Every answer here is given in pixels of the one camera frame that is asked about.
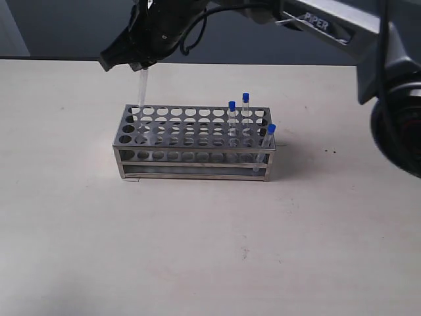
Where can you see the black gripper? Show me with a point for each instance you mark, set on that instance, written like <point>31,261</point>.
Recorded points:
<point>154,31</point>

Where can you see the blue capped tube second row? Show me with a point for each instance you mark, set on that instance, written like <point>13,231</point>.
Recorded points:
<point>232,123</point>

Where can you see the blue capped tube back row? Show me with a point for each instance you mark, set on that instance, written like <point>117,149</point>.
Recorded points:
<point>245,112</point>

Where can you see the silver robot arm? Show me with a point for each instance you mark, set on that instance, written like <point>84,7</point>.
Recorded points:
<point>383,38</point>

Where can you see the stainless steel test tube rack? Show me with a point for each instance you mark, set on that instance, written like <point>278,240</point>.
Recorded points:
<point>164,141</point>

